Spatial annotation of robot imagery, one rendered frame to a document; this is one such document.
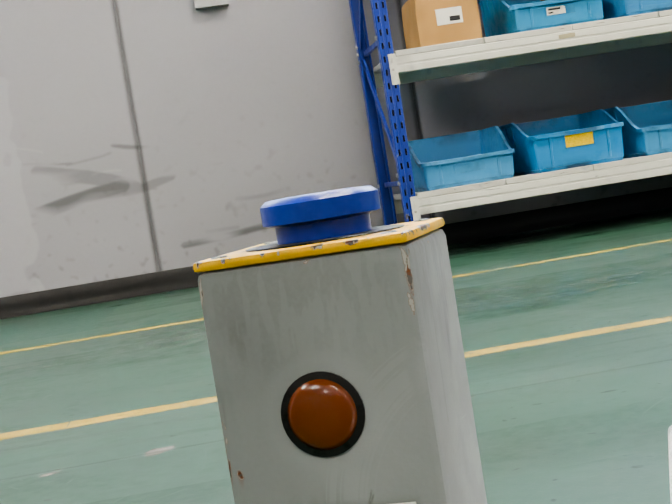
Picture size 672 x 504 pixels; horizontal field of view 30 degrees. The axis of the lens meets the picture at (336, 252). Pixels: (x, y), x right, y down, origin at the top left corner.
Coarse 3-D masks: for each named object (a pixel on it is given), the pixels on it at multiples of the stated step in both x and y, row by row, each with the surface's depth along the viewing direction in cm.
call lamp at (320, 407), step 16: (304, 384) 39; (320, 384) 39; (336, 384) 39; (304, 400) 39; (320, 400) 39; (336, 400) 38; (352, 400) 39; (288, 416) 39; (304, 416) 39; (320, 416) 39; (336, 416) 38; (352, 416) 38; (304, 432) 39; (320, 432) 39; (336, 432) 39; (352, 432) 39; (320, 448) 39
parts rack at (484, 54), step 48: (384, 0) 464; (384, 48) 465; (432, 48) 467; (480, 48) 469; (528, 48) 471; (576, 48) 532; (624, 48) 534; (384, 144) 522; (384, 192) 525; (432, 192) 469; (480, 192) 471; (528, 192) 473
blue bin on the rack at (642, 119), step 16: (608, 112) 510; (624, 112) 528; (640, 112) 529; (656, 112) 530; (624, 128) 499; (640, 128) 481; (656, 128) 479; (624, 144) 502; (640, 144) 486; (656, 144) 481
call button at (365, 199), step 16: (320, 192) 41; (336, 192) 40; (352, 192) 40; (368, 192) 41; (272, 208) 41; (288, 208) 40; (304, 208) 40; (320, 208) 40; (336, 208) 40; (352, 208) 40; (368, 208) 41; (272, 224) 41; (288, 224) 40; (304, 224) 41; (320, 224) 40; (336, 224) 40; (352, 224) 41; (368, 224) 41; (288, 240) 41; (304, 240) 41
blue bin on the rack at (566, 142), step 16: (592, 112) 509; (512, 128) 498; (528, 128) 522; (544, 128) 523; (560, 128) 524; (576, 128) 525; (592, 128) 476; (608, 128) 477; (512, 144) 503; (528, 144) 481; (544, 144) 475; (560, 144) 475; (576, 144) 476; (592, 144) 477; (608, 144) 478; (528, 160) 486; (544, 160) 475; (560, 160) 476; (576, 160) 477; (592, 160) 478; (608, 160) 479
